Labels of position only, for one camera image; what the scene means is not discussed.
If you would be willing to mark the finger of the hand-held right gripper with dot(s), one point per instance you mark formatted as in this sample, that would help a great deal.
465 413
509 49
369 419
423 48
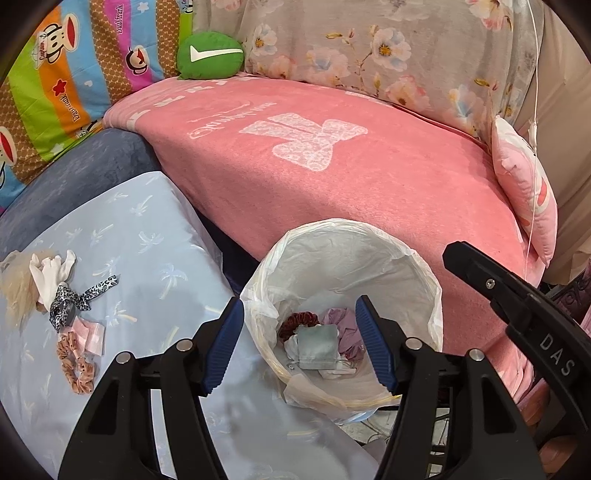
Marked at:
485 277

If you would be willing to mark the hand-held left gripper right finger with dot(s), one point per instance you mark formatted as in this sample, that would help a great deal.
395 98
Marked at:
374 346

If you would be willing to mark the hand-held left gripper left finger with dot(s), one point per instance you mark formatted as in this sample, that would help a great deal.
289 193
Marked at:
226 346

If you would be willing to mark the mauve scrunchie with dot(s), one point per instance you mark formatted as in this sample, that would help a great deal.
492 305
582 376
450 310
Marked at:
337 323

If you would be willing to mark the grey pouch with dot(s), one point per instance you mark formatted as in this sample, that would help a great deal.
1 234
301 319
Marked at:
318 346

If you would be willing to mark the dark red scrunchie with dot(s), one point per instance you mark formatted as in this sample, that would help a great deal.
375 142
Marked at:
295 321

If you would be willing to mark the bin with white plastic bag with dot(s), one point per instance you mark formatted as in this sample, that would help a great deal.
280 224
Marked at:
369 258

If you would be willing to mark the pink cloth hair accessory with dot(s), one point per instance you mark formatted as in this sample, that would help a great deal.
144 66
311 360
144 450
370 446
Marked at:
92 337

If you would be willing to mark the peach floral scrunchie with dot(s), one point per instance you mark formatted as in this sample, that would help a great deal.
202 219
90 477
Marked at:
78 383

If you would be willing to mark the white glove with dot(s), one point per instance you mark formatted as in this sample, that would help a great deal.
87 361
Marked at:
46 277

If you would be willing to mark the beige mesh fabric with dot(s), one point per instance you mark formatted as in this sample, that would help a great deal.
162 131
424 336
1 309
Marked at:
18 286

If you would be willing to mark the pink pillow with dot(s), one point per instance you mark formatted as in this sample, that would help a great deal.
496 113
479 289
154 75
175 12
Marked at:
521 184

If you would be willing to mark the light blue palm-print cloth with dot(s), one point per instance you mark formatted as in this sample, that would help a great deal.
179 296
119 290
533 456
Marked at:
152 240

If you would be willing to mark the beige cloth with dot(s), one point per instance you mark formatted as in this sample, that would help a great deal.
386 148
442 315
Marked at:
572 161

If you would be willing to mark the pink blanket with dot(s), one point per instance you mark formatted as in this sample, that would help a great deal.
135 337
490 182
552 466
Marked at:
323 194

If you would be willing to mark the blue-grey sofa cushion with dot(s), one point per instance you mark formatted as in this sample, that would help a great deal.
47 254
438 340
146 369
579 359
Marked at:
83 161

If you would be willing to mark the green round cushion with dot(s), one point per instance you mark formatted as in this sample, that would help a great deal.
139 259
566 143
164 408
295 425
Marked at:
207 69

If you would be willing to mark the grey floral quilt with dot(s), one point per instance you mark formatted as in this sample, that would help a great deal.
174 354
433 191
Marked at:
323 27

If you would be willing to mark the colourful monkey print pillow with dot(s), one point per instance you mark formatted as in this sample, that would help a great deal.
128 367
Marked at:
92 69

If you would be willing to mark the black metal frame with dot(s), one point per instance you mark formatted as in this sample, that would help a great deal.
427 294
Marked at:
572 295

